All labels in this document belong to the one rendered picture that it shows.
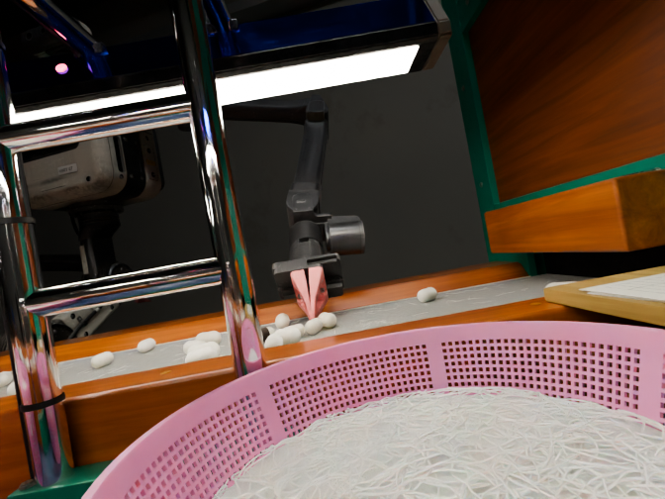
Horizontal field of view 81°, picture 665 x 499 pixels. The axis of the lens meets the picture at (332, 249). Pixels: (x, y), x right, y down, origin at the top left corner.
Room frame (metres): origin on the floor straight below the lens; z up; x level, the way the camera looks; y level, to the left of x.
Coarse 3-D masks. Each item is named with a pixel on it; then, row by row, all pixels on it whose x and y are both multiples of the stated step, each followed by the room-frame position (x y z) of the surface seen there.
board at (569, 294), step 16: (640, 272) 0.32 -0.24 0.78; (656, 272) 0.31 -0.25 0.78; (544, 288) 0.33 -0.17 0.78; (560, 288) 0.32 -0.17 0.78; (576, 288) 0.30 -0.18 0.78; (576, 304) 0.29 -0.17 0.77; (592, 304) 0.27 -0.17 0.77; (608, 304) 0.26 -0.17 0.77; (624, 304) 0.24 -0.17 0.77; (640, 304) 0.23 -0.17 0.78; (656, 304) 0.22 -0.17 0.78; (640, 320) 0.23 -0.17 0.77; (656, 320) 0.22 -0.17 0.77
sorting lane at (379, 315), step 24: (480, 288) 0.63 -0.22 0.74; (504, 288) 0.59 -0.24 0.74; (528, 288) 0.55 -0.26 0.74; (336, 312) 0.65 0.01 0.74; (360, 312) 0.61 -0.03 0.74; (384, 312) 0.57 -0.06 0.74; (408, 312) 0.54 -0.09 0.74; (432, 312) 0.50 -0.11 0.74; (456, 312) 0.48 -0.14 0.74; (312, 336) 0.49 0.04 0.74; (72, 360) 0.64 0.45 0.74; (120, 360) 0.56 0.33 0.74; (144, 360) 0.53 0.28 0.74; (168, 360) 0.50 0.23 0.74
